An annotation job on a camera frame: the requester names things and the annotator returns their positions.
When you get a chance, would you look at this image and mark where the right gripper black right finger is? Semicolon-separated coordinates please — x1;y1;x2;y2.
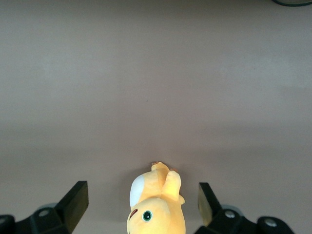
196;182;297;234

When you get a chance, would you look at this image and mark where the yellow plush toy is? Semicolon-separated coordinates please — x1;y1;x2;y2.
126;160;186;234

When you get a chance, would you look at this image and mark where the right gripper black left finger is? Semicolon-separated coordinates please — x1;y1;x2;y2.
0;180;89;234

